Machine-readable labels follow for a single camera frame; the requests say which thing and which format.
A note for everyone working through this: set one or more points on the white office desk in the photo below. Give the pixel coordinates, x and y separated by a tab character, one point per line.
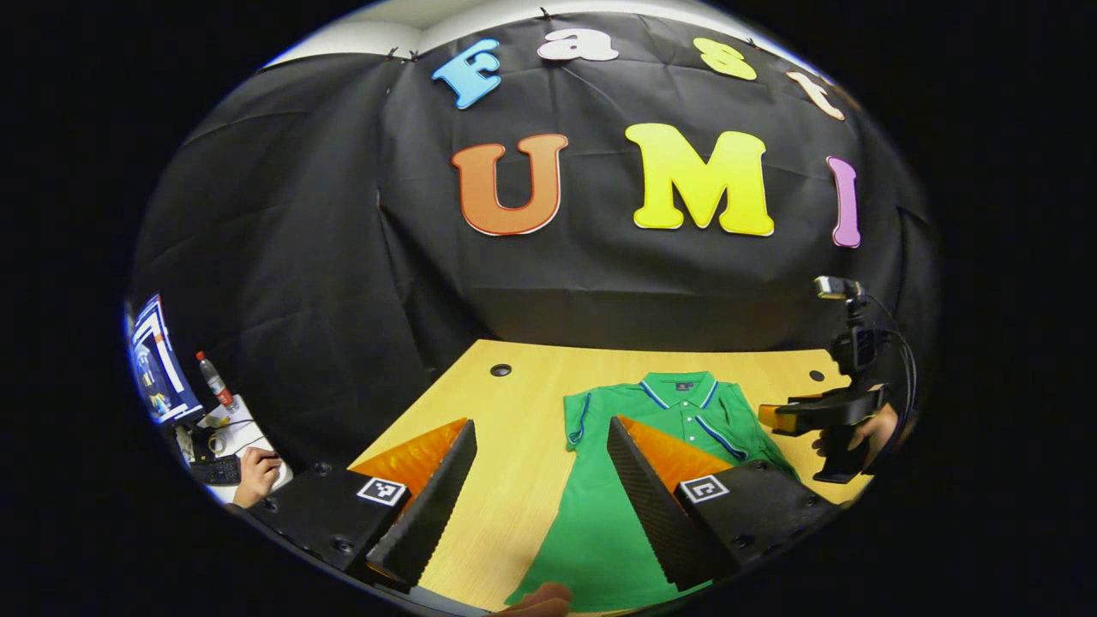
248	424

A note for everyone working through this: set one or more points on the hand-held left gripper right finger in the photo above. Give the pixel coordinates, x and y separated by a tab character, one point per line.
651	506

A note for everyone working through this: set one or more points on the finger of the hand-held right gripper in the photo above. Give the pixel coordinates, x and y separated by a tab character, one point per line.
810	413

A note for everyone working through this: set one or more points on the computer monitor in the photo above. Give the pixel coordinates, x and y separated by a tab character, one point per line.
158	368

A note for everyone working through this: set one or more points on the black backdrop cloth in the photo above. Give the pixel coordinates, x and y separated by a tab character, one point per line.
343	257

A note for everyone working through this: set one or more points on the black keyboard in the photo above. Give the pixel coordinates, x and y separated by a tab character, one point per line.
216	470

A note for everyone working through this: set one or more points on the red cap plastic bottle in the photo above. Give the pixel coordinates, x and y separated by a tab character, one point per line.
216	386

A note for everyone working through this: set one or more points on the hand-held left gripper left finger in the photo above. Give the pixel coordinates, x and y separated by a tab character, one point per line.
437	506

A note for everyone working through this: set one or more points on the green T-shirt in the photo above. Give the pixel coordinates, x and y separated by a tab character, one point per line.
591	531

